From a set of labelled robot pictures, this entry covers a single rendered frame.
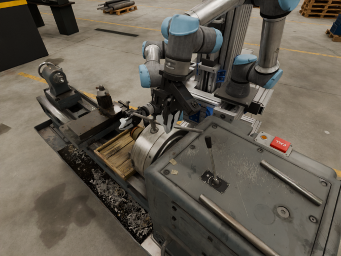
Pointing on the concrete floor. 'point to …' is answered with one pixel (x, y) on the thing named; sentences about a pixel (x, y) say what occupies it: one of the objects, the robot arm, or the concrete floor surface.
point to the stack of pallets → (321, 8)
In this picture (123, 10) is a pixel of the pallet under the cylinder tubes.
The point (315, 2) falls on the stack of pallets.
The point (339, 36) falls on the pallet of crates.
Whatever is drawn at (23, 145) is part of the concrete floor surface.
